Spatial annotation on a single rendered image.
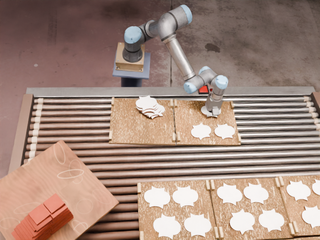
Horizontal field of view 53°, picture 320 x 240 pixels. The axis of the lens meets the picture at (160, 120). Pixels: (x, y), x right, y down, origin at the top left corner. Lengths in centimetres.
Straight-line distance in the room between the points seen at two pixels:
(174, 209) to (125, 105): 76
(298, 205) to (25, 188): 149
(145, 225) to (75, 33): 286
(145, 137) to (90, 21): 255
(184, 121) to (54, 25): 259
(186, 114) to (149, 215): 73
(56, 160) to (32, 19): 282
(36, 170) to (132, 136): 59
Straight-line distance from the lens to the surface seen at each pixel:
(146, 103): 208
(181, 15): 197
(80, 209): 171
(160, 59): 382
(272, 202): 200
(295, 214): 203
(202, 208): 186
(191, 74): 193
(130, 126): 205
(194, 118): 214
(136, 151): 198
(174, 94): 227
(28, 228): 159
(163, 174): 192
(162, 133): 204
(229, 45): 419
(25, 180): 183
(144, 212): 180
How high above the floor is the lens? 264
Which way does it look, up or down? 54 degrees down
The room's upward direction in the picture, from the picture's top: 9 degrees clockwise
